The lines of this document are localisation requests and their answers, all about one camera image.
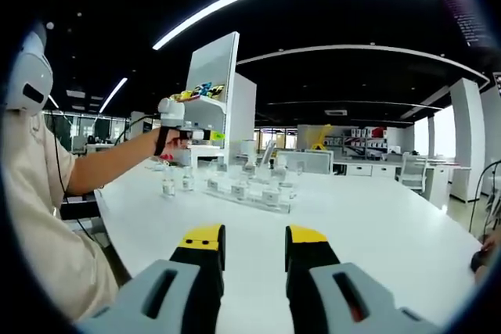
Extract white mesh desk screen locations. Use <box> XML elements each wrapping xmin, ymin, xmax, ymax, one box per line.
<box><xmin>276</xmin><ymin>149</ymin><xmax>334</xmax><ymax>175</ymax></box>

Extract storage rack with boxes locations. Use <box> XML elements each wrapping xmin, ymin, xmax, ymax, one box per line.
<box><xmin>332</xmin><ymin>126</ymin><xmax>404</xmax><ymax>155</ymax></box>

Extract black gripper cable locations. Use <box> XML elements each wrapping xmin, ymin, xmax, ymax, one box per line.
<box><xmin>113</xmin><ymin>113</ymin><xmax>161</xmax><ymax>145</ymax></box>

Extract person in beige shirt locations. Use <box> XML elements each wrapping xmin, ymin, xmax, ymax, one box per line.
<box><xmin>0</xmin><ymin>109</ymin><xmax>121</xmax><ymax>321</ymax></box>

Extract white mesh office chair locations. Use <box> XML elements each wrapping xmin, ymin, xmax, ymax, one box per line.
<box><xmin>397</xmin><ymin>152</ymin><xmax>428</xmax><ymax>194</ymax></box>

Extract dark blue snack bag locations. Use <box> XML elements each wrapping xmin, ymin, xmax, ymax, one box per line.
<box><xmin>191</xmin><ymin>82</ymin><xmax>226</xmax><ymax>99</ymax></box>

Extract black worn device cable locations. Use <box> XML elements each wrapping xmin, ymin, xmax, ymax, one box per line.
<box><xmin>50</xmin><ymin>130</ymin><xmax>99</xmax><ymax>245</ymax></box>

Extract clear acrylic reagent rack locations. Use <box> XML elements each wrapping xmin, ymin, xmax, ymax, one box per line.
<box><xmin>202</xmin><ymin>138</ymin><xmax>299</xmax><ymax>214</ymax></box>

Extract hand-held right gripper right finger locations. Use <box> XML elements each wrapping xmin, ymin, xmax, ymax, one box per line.
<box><xmin>284</xmin><ymin>224</ymin><xmax>442</xmax><ymax>334</ymax></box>

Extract black wrist strap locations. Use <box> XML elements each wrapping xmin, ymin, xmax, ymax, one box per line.
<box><xmin>153</xmin><ymin>126</ymin><xmax>168</xmax><ymax>156</ymax></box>

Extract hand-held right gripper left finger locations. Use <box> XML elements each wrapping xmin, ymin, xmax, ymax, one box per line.
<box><xmin>76</xmin><ymin>223</ymin><xmax>227</xmax><ymax>334</ymax></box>

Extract white worn device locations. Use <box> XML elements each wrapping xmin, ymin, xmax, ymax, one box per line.
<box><xmin>5</xmin><ymin>20</ymin><xmax>54</xmax><ymax>113</ymax></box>

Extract white tilted device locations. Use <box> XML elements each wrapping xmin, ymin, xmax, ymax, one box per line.
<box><xmin>260</xmin><ymin>138</ymin><xmax>277</xmax><ymax>167</ymax></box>

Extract white display shelf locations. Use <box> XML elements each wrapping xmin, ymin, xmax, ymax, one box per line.
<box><xmin>170</xmin><ymin>31</ymin><xmax>258</xmax><ymax>167</ymax></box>

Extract person's left hand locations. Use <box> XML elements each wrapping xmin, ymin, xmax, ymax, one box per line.
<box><xmin>159</xmin><ymin>130</ymin><xmax>193</xmax><ymax>160</ymax></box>

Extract black hanging cable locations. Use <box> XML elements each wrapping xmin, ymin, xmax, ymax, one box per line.
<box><xmin>468</xmin><ymin>161</ymin><xmax>501</xmax><ymax>233</ymax></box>

